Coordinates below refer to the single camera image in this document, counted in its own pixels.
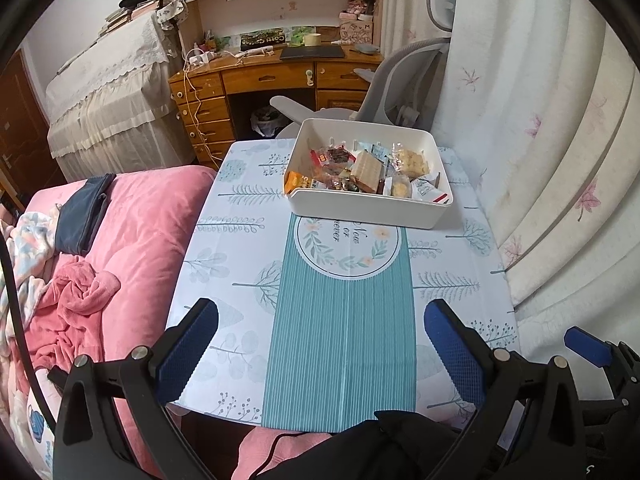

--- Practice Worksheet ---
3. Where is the white floral curtain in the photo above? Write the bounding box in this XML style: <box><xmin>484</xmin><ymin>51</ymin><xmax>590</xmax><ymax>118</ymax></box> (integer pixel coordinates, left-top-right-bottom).
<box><xmin>380</xmin><ymin>0</ymin><xmax>640</xmax><ymax>361</ymax></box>

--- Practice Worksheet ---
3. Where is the wooden bookshelf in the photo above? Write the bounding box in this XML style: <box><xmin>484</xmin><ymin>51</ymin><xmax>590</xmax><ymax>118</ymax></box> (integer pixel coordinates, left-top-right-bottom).
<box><xmin>165</xmin><ymin>0</ymin><xmax>386</xmax><ymax>56</ymax></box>

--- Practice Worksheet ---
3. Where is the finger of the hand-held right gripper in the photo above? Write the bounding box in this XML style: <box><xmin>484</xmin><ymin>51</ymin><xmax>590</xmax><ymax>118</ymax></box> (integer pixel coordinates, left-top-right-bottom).
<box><xmin>564</xmin><ymin>326</ymin><xmax>640</xmax><ymax>396</ymax></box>

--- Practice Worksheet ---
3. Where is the black laptop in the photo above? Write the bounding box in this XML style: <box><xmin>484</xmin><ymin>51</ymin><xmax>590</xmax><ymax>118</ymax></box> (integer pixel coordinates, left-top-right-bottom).
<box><xmin>279</xmin><ymin>45</ymin><xmax>347</xmax><ymax>61</ymax></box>

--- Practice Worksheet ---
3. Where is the printed fabric bag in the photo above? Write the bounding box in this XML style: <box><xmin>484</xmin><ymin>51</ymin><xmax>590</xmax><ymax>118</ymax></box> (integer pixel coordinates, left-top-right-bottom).
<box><xmin>155</xmin><ymin>0</ymin><xmax>190</xmax><ymax>31</ymax></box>

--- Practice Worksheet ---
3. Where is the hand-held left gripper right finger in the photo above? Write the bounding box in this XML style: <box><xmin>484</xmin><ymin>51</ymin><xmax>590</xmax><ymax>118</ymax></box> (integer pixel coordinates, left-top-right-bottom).
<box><xmin>424</xmin><ymin>298</ymin><xmax>586</xmax><ymax>480</ymax></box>

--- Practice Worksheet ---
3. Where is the white cable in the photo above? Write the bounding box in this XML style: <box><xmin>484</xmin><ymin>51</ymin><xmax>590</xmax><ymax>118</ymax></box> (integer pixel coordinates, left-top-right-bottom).
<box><xmin>182</xmin><ymin>60</ymin><xmax>221</xmax><ymax>166</ymax></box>

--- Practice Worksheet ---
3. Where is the stack of books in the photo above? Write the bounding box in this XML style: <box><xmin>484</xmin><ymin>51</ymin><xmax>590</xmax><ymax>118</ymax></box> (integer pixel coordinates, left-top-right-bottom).
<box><xmin>97</xmin><ymin>5</ymin><xmax>138</xmax><ymax>36</ymax></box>

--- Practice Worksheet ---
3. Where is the patterned cardboard box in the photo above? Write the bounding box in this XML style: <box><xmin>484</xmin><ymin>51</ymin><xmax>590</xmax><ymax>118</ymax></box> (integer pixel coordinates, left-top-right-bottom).
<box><xmin>339</xmin><ymin>19</ymin><xmax>374</xmax><ymax>45</ymax></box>

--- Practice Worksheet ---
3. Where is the grey office chair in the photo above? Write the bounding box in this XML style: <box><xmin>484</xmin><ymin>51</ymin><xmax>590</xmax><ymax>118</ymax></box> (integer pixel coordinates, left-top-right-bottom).
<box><xmin>270</xmin><ymin>0</ymin><xmax>458</xmax><ymax>141</ymax></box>

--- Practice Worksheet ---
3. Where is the dark blue cloth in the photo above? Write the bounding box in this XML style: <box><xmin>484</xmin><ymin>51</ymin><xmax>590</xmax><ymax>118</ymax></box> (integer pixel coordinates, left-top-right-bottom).
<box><xmin>54</xmin><ymin>174</ymin><xmax>117</xmax><ymax>256</ymax></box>

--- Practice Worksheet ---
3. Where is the white packet with red edge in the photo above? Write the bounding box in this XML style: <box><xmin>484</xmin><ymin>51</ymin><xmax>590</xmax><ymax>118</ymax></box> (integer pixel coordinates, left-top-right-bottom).
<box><xmin>414</xmin><ymin>172</ymin><xmax>451</xmax><ymax>206</ymax></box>

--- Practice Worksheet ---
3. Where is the pink blanket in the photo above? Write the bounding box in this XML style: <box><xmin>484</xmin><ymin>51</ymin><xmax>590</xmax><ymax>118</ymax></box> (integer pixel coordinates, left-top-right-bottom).
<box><xmin>0</xmin><ymin>165</ymin><xmax>218</xmax><ymax>480</ymax></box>

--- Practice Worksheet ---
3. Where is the brown wafer packet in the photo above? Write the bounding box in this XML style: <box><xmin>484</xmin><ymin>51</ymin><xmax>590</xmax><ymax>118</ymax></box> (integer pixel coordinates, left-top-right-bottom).
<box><xmin>350</xmin><ymin>151</ymin><xmax>386</xmax><ymax>193</ymax></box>

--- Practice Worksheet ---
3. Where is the floral pastel blanket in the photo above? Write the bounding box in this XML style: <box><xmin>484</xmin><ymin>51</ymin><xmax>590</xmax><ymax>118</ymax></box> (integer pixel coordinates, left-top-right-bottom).
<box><xmin>0</xmin><ymin>210</ymin><xmax>56</xmax><ymax>321</ymax></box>

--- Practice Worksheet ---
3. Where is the white blue printed cloth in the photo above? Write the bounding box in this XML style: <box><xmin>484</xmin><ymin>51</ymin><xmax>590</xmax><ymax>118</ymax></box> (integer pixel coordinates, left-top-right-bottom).
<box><xmin>25</xmin><ymin>390</ymin><xmax>56</xmax><ymax>476</ymax></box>

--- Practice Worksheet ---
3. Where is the dark red candy packet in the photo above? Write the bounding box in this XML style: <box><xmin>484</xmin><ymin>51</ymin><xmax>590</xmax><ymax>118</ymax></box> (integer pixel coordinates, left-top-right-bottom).
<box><xmin>311</xmin><ymin>146</ymin><xmax>351</xmax><ymax>167</ymax></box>

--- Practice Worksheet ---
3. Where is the brown wooden door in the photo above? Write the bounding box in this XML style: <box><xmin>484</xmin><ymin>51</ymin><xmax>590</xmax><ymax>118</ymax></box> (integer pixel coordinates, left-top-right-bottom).
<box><xmin>0</xmin><ymin>50</ymin><xmax>66</xmax><ymax>211</ymax></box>

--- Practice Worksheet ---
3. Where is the pink towel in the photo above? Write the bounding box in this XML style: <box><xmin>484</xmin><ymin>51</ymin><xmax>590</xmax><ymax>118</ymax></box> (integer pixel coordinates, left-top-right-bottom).
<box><xmin>35</xmin><ymin>255</ymin><xmax>121</xmax><ymax>376</ymax></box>

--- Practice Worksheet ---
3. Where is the trash bin with bag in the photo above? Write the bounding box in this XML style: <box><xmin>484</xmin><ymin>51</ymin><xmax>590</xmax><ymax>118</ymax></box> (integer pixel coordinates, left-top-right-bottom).
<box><xmin>250</xmin><ymin>107</ymin><xmax>286</xmax><ymax>138</ymax></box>

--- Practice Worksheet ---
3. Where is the cream lace cover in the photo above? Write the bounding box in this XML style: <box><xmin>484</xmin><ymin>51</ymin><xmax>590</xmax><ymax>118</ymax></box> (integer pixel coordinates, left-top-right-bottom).
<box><xmin>46</xmin><ymin>10</ymin><xmax>193</xmax><ymax>181</ymax></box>

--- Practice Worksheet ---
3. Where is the tree printed tablecloth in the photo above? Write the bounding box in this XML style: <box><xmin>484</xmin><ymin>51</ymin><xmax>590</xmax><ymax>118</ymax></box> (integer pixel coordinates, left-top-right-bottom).
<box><xmin>165</xmin><ymin>140</ymin><xmax>521</xmax><ymax>433</ymax></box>

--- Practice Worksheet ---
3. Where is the doll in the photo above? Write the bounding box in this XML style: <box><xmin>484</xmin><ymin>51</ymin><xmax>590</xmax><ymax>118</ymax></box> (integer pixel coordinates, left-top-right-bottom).
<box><xmin>340</xmin><ymin>0</ymin><xmax>376</xmax><ymax>21</ymax></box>

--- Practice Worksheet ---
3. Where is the clear packet of yellow biscuits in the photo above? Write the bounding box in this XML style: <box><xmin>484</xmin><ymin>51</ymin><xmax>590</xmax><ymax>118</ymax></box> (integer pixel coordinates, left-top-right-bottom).
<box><xmin>392</xmin><ymin>144</ymin><xmax>431</xmax><ymax>178</ymax></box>

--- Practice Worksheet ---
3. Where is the wooden desk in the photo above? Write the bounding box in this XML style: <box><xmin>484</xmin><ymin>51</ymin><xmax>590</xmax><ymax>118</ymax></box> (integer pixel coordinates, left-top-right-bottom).
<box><xmin>168</xmin><ymin>45</ymin><xmax>383</xmax><ymax>168</ymax></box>

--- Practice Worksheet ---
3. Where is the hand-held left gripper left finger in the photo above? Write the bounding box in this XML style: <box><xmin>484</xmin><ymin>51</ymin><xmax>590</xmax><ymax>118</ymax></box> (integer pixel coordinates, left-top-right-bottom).
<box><xmin>52</xmin><ymin>297</ymin><xmax>219</xmax><ymax>480</ymax></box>

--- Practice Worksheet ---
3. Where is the dark printed box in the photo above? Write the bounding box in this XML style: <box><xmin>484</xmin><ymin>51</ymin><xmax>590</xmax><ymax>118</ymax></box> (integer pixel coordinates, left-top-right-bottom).
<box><xmin>240</xmin><ymin>34</ymin><xmax>287</xmax><ymax>52</ymax></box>

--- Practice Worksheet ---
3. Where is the white plastic storage box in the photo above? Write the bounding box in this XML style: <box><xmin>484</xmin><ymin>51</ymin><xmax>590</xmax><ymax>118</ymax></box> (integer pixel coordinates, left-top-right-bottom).
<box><xmin>284</xmin><ymin>118</ymin><xmax>454</xmax><ymax>231</ymax></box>

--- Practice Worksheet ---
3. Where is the black cable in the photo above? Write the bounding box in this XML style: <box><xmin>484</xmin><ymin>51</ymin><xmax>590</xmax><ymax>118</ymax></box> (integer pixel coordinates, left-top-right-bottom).
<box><xmin>0</xmin><ymin>230</ymin><xmax>56</xmax><ymax>431</ymax></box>

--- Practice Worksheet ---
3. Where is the orange snack bar packet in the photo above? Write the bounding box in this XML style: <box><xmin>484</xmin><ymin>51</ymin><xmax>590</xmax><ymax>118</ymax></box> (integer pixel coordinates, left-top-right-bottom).
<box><xmin>284</xmin><ymin>171</ymin><xmax>313</xmax><ymax>195</ymax></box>

